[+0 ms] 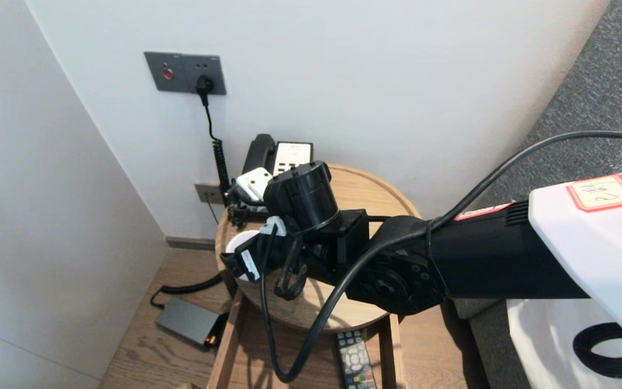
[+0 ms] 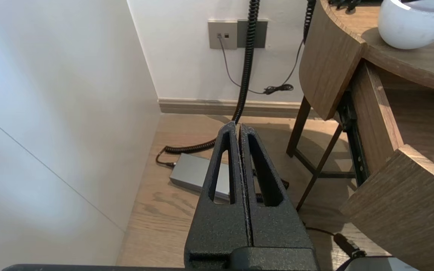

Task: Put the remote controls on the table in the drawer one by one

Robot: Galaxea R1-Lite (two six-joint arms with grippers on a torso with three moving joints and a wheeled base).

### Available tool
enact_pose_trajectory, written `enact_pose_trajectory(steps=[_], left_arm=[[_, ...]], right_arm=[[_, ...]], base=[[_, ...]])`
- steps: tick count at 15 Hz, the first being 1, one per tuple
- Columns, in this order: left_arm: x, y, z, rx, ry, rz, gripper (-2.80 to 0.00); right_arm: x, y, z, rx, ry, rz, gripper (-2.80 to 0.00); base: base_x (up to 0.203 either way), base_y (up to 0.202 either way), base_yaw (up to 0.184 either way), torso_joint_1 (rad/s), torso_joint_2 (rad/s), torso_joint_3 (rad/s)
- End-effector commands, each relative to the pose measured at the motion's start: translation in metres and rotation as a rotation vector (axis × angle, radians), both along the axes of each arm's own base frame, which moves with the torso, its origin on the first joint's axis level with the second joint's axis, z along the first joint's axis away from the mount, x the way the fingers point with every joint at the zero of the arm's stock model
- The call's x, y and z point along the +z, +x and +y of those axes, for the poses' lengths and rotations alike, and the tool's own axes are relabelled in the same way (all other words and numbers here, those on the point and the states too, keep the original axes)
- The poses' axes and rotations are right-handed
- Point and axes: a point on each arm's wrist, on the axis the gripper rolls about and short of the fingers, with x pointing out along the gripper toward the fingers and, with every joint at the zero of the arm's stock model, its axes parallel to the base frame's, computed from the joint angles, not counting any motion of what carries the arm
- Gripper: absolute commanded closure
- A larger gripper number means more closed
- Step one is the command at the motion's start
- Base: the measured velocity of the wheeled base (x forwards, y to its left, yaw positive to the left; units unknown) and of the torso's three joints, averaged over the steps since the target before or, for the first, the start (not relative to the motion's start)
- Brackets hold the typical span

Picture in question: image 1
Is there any white round smart speaker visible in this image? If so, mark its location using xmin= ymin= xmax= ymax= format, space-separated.
xmin=226 ymin=231 xmax=262 ymax=281

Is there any curved wooden table drawer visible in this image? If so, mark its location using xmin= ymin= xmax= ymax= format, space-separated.
xmin=176 ymin=292 xmax=407 ymax=389

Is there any black TV remote control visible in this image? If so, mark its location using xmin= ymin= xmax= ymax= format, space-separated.
xmin=336 ymin=331 xmax=377 ymax=389

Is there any gray power adapter box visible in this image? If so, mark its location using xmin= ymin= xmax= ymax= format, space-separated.
xmin=155 ymin=297 xmax=220 ymax=347

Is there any black telephone handset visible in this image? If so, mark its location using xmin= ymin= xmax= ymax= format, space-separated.
xmin=241 ymin=134 xmax=277 ymax=178

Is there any round wooden side table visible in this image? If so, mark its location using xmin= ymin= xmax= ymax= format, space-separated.
xmin=215 ymin=164 xmax=426 ymax=334

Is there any gray fabric headboard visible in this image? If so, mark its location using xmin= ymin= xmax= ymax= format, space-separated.
xmin=454 ymin=0 xmax=622 ymax=320

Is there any braided black cable sleeve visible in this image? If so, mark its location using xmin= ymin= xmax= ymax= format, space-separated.
xmin=274 ymin=234 xmax=309 ymax=301

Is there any black coiled handset cord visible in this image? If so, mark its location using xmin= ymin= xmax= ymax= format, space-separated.
xmin=227 ymin=204 xmax=251 ymax=228

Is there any beige wall phone jack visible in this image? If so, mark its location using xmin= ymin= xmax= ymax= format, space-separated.
xmin=195 ymin=183 xmax=224 ymax=206

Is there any black plug with coiled cable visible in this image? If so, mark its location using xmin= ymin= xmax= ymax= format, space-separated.
xmin=151 ymin=76 xmax=234 ymax=310

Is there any gray wall power socket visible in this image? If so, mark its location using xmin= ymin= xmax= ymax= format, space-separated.
xmin=181 ymin=54 xmax=226 ymax=96

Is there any gray wall switch red button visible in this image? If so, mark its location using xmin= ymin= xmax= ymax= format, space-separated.
xmin=145 ymin=52 xmax=185 ymax=93

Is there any gray fabric bed frame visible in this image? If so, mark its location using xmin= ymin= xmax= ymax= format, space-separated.
xmin=469 ymin=301 xmax=534 ymax=389

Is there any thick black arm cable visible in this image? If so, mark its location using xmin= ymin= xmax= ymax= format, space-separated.
xmin=260 ymin=131 xmax=622 ymax=383

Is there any black strap loop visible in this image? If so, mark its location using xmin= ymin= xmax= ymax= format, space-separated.
xmin=572 ymin=322 xmax=622 ymax=379

